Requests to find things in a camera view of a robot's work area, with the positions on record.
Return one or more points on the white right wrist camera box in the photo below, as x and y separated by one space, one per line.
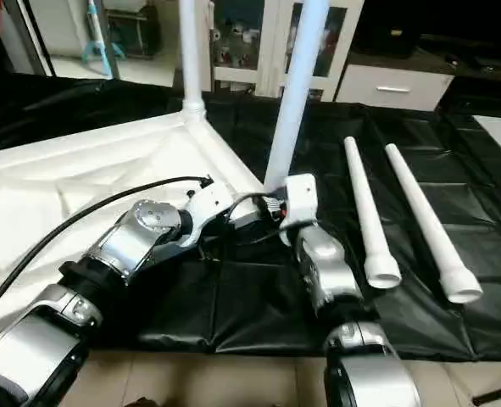
301 199

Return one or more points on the dark low sideboard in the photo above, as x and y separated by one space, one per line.
462 34

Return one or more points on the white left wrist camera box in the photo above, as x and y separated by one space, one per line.
208 203

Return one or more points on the black tripod leg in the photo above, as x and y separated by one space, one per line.
498 393

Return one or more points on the light blue stand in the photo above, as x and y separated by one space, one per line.
97 34

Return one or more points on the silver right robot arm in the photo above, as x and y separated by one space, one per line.
326 271

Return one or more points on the white glass door cabinet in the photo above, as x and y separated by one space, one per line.
250 42

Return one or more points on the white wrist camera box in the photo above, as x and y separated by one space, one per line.
208 203
301 199

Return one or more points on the black work mat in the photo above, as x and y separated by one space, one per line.
258 305

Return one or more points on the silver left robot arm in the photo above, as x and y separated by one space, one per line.
123 246

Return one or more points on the white drawer unit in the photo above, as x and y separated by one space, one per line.
394 87

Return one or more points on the white plastic table top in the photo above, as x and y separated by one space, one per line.
64 178

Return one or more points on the white plastic table leg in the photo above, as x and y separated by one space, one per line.
297 93
191 51
364 203
428 220

